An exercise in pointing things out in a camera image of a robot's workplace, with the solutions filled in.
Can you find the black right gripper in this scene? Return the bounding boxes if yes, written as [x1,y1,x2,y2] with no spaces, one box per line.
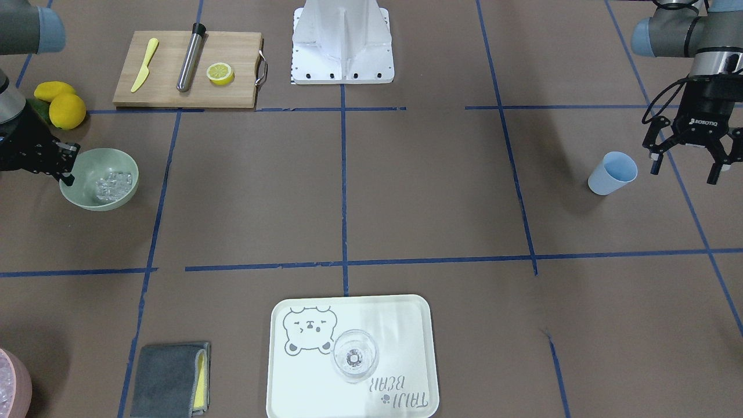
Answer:
[1,110,80,187]

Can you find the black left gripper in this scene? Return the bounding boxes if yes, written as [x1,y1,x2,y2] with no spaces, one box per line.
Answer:
[643,75,742,185]

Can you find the green bowl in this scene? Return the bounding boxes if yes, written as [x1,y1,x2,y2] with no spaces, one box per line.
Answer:
[59,148,140,211]

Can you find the light blue plastic cup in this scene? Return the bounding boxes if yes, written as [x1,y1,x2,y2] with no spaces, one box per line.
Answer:
[587,151,639,196]

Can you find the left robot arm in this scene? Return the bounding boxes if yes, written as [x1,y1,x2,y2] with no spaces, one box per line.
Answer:
[631,1,742,185]

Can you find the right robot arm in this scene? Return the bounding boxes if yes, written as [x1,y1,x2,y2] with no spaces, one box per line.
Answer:
[1,1,80,187]

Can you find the clear ice cubes in bowl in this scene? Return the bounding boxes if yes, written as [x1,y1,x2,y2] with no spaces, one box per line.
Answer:
[93,172,134,204]

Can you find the pink bowl of ice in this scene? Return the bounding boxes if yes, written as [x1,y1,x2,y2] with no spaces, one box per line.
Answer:
[1,348,33,417]

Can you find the yellow lemon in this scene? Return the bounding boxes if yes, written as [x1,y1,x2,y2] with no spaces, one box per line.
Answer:
[34,80,77,103]
[49,93,87,130]

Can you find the green lime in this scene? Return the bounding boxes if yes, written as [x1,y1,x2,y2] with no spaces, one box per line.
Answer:
[27,98,52,126]

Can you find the wooden cutting board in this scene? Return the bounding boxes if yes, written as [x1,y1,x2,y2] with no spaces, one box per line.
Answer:
[113,31,264,109]

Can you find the yellow plastic knife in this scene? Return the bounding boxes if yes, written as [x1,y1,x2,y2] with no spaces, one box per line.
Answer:
[130,38,159,93]

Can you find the steel muddler black cap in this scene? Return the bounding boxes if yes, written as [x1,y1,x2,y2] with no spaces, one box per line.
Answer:
[176,22,207,92]

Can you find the lemon half slice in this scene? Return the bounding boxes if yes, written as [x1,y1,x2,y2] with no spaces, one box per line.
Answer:
[206,63,235,87]

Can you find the grey folded cloth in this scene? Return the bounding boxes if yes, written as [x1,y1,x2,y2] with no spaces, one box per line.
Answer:
[129,341,211,417]

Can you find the yellow sponge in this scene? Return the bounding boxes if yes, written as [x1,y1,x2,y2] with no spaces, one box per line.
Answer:
[192,349,208,415]

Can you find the cream bear tray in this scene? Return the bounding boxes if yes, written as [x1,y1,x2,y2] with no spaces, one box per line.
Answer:
[266,294,439,417]

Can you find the clear wine glass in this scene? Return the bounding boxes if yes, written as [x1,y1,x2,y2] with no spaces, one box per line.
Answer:
[332,330,380,384]

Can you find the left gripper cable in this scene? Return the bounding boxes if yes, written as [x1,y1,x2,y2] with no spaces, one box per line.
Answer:
[641,75,694,125]

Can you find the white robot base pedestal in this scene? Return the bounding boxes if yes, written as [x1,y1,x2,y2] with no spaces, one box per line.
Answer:
[290,1,395,85]

